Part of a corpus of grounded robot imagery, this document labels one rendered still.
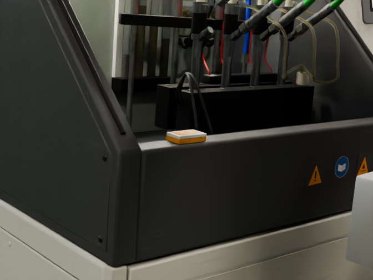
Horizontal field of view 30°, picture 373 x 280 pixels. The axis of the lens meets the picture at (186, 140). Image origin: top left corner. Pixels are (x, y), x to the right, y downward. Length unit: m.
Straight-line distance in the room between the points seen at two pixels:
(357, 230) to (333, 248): 0.57
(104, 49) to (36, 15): 0.47
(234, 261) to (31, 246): 0.32
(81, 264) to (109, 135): 0.20
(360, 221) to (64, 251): 0.49
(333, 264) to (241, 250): 0.26
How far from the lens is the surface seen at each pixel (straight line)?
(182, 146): 0.96
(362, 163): 1.29
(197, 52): 1.29
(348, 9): 1.62
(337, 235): 1.29
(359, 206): 0.72
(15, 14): 1.12
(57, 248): 1.07
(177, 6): 1.46
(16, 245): 1.19
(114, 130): 0.92
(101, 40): 1.50
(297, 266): 1.22
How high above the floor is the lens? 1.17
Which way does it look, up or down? 13 degrees down
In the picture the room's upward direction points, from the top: 4 degrees clockwise
